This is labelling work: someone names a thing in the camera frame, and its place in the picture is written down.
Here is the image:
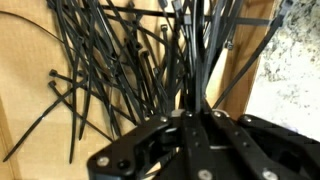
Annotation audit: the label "shallow cardboard box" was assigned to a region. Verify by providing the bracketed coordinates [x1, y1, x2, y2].
[0, 0, 276, 180]

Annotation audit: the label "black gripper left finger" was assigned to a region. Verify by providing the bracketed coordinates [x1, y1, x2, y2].
[87, 111, 200, 180]

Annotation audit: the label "black zip ties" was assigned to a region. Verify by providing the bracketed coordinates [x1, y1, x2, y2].
[0, 0, 294, 164]

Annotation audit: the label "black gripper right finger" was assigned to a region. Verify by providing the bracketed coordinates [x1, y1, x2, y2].
[201, 110, 320, 180]

